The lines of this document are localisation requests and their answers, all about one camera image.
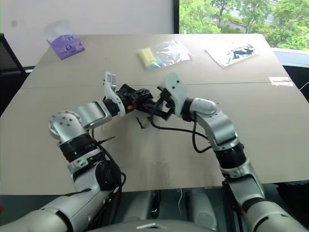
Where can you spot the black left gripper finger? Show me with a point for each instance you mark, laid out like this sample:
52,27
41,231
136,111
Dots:
143,94
146,107

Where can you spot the clear plastic bag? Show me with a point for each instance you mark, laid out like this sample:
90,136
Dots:
172,52

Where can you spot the black mesh chair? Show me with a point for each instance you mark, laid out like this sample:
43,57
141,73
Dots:
9,59

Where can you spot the window with trees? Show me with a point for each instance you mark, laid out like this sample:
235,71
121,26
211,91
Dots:
241,17

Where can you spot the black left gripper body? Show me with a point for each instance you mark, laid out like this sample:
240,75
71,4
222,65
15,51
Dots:
127,96

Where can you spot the clear bag with black item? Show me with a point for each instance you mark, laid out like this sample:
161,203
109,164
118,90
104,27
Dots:
229,55

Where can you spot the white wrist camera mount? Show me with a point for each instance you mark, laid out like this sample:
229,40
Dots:
109,90
175,93

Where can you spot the grey robot torso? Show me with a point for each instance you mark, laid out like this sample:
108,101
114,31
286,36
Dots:
154,226

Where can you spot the clear tape strip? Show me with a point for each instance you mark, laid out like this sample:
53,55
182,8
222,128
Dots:
281,81

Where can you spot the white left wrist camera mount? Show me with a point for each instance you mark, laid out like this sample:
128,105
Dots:
109,90

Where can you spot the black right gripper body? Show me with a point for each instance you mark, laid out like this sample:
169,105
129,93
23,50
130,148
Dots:
166,100

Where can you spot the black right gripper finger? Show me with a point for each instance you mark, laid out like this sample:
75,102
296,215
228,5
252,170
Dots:
165,117
156,110

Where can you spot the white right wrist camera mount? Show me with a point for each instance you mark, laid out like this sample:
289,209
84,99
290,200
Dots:
175,93

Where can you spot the purple tissue pack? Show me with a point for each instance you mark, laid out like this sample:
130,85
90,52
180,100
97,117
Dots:
66,47

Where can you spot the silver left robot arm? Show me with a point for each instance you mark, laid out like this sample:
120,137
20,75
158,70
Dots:
94,113

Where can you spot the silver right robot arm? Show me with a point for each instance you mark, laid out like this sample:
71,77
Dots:
217,120

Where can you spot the yellow sponge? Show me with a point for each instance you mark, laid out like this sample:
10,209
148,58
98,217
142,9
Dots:
146,56

